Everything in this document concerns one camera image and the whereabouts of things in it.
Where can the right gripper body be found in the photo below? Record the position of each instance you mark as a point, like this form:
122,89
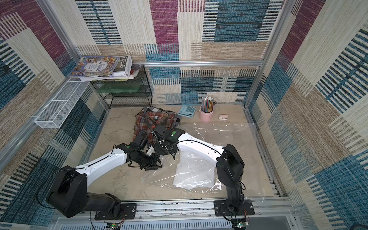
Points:
160,130

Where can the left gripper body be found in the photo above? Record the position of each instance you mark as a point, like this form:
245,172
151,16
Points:
146,161

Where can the red plaid shirt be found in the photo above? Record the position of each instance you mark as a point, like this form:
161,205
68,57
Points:
149,117

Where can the clear plastic vacuum bag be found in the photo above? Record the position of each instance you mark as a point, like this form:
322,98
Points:
219,133

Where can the white shirt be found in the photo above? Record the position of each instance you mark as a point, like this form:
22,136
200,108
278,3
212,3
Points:
193,172

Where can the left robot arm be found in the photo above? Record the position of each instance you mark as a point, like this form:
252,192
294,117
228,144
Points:
68,193

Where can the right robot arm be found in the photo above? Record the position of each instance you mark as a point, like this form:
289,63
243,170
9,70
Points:
226,159

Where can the teal calculator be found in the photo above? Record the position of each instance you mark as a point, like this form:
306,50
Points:
187,111

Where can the pink pencil cup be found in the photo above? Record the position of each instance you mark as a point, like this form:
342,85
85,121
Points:
205,117

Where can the coloured pencils bundle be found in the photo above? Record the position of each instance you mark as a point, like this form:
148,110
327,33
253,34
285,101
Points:
207,104

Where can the pink eraser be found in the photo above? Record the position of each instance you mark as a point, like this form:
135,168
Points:
223,117

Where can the black white Folio book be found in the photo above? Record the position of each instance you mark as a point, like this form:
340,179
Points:
123,67

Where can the colourful picture book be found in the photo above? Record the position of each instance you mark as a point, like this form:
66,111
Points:
94,66

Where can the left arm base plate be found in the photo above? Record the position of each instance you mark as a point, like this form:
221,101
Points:
126,211

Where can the black wire shelf rack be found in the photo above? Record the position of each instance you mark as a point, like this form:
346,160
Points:
135,92

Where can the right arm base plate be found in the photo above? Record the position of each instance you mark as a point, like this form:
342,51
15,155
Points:
224,208

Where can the white wire basket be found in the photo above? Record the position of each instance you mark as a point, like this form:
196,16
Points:
63,101

